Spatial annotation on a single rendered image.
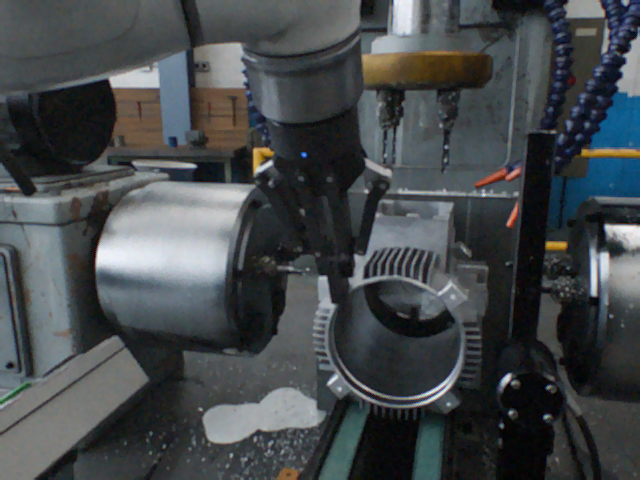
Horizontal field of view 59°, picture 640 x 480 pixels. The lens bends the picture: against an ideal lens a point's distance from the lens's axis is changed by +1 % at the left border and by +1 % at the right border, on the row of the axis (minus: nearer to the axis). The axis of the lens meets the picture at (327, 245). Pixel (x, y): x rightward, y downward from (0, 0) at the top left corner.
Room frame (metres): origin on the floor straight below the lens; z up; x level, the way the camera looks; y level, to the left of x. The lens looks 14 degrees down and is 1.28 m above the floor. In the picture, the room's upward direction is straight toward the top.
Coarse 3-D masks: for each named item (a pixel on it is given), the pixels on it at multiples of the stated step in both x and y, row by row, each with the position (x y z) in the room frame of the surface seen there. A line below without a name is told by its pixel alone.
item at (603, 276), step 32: (576, 224) 0.71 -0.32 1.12; (608, 224) 0.61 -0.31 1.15; (576, 256) 0.69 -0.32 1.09; (608, 256) 0.58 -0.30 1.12; (544, 288) 0.64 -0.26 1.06; (576, 288) 0.62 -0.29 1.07; (608, 288) 0.57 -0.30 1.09; (576, 320) 0.65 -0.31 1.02; (608, 320) 0.56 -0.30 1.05; (576, 352) 0.62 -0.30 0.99; (608, 352) 0.56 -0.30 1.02; (576, 384) 0.63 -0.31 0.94; (608, 384) 0.57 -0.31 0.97
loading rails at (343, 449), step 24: (336, 408) 0.59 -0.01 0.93; (456, 408) 0.60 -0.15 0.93; (336, 432) 0.56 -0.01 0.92; (360, 432) 0.56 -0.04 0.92; (384, 432) 0.72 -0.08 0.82; (408, 432) 0.71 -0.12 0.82; (432, 432) 0.56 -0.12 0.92; (456, 432) 0.55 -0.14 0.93; (312, 456) 0.50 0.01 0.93; (336, 456) 0.52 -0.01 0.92; (360, 456) 0.55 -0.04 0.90; (432, 456) 0.52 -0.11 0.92
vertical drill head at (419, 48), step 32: (416, 0) 0.73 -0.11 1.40; (448, 0) 0.73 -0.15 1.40; (416, 32) 0.73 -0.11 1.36; (448, 32) 0.73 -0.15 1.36; (384, 64) 0.70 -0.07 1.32; (416, 64) 0.68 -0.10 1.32; (448, 64) 0.68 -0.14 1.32; (480, 64) 0.70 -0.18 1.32; (384, 96) 0.72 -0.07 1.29; (448, 96) 0.70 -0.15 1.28; (384, 128) 0.73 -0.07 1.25; (448, 128) 0.71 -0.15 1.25; (384, 160) 0.73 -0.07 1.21; (448, 160) 0.80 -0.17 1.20
